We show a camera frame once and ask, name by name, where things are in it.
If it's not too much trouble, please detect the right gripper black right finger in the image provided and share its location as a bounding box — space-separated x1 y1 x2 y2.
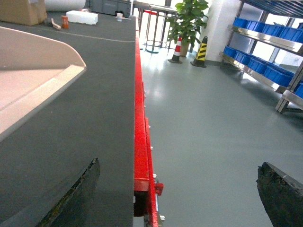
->
257 162 303 227

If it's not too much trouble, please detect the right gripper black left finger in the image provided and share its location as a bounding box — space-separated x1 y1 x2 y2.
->
0 157 100 227

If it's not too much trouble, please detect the beige plastic dustpan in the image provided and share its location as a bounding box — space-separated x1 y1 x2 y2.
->
0 27 87 140

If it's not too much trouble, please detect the blue bin lower shelf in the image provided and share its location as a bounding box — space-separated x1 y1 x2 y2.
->
263 66 294 87

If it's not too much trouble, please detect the stainless steel shelf rack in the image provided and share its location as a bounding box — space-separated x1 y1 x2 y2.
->
220 0 303 114

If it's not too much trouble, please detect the blue bin on shelf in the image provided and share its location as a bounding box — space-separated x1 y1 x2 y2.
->
232 17 249 28

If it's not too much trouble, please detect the yellow black traffic cone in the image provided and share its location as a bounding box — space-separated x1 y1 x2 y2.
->
190 36 208 68

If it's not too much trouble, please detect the red white traffic cone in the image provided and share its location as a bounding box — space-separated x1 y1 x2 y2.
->
168 36 182 64

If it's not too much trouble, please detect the orange cylindrical can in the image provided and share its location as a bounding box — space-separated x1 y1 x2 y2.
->
61 15 69 29

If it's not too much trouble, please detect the white foam block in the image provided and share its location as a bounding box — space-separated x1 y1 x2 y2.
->
66 10 98 25

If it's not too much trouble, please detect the potted green plant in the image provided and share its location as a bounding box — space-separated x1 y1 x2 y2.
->
166 0 209 56

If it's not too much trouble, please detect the paper cup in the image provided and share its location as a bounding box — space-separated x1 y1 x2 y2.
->
116 13 123 22

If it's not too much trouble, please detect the large cardboard box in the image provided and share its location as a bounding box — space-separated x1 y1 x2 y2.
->
0 0 47 26

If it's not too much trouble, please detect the grey storage crate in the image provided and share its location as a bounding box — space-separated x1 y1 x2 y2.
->
90 0 131 17

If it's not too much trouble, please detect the red table frame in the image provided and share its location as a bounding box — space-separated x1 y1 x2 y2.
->
134 17 165 227

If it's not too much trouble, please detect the wooden handled brush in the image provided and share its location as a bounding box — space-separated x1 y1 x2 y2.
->
44 18 62 30

